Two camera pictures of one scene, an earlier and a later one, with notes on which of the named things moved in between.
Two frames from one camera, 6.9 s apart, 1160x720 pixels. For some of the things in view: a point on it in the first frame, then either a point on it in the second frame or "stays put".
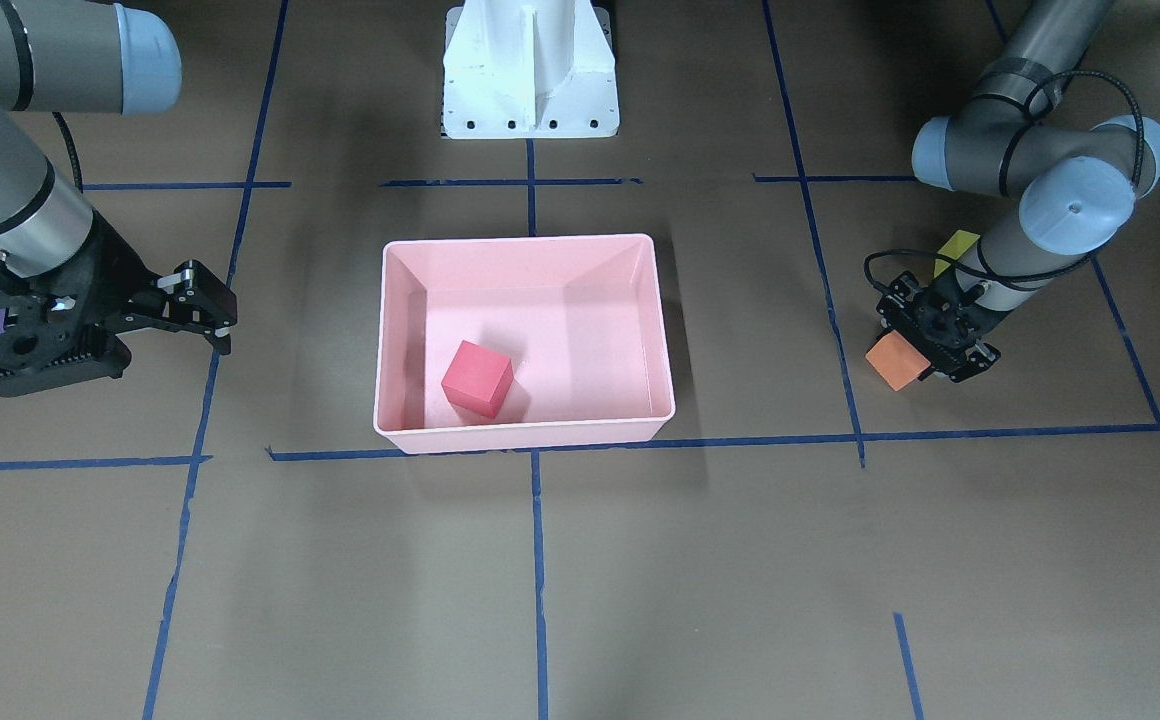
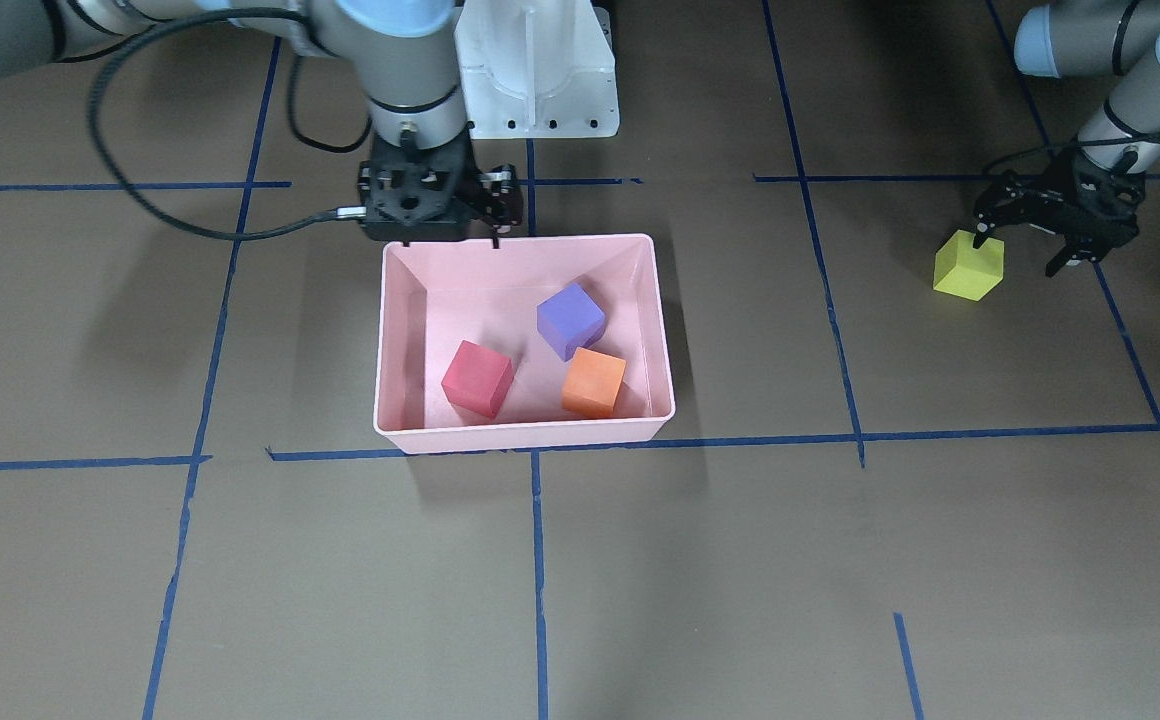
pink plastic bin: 579,316 stays put
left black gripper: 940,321 → 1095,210
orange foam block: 897,360 → 592,384
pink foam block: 478,378 stays put
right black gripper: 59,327 → 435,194
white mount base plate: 529,69 stays put
